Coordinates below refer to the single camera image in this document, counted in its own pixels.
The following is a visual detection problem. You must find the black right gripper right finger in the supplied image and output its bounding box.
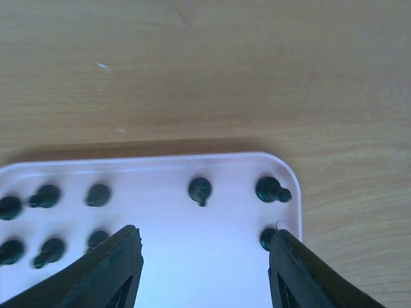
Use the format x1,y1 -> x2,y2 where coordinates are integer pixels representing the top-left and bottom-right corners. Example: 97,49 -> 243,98
267,229 -> 383,307

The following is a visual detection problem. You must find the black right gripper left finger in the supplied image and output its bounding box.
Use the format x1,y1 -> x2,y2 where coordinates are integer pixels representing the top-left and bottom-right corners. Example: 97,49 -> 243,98
1,225 -> 144,307

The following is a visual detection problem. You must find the black pawn six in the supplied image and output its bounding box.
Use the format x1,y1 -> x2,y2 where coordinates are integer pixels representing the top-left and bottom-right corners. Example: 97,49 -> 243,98
86,230 -> 109,253

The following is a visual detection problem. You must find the black pawn five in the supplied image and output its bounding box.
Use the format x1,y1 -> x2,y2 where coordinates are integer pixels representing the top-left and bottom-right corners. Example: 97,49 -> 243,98
32,238 -> 66,269

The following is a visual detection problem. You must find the black pawn three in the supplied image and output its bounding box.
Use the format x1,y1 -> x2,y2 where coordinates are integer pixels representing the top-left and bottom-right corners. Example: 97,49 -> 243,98
85,183 -> 111,207

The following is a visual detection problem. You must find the black pawn four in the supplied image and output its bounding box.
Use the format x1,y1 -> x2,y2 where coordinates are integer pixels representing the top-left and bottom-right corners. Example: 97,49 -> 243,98
1,239 -> 25,266

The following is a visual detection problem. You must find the black pawn two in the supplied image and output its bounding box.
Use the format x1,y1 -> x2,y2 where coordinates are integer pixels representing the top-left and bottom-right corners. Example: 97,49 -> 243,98
28,184 -> 61,209

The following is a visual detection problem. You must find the pink plastic tray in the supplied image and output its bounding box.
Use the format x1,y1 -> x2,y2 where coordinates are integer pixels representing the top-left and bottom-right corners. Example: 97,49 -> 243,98
1,152 -> 302,307

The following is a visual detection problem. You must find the black pawn one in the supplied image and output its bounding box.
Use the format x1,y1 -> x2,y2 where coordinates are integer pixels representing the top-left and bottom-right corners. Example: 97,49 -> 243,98
0,196 -> 22,221

